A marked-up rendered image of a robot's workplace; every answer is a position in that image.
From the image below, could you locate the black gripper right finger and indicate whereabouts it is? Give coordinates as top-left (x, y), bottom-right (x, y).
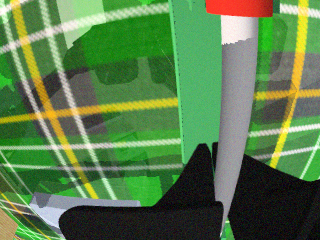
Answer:
top-left (228, 153), bottom-right (320, 240)

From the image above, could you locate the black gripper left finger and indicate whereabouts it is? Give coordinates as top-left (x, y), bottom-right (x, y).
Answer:
top-left (59, 143), bottom-right (224, 240)

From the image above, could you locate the grey pin with red handle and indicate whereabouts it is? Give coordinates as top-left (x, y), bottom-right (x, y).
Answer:
top-left (205, 0), bottom-right (273, 233)

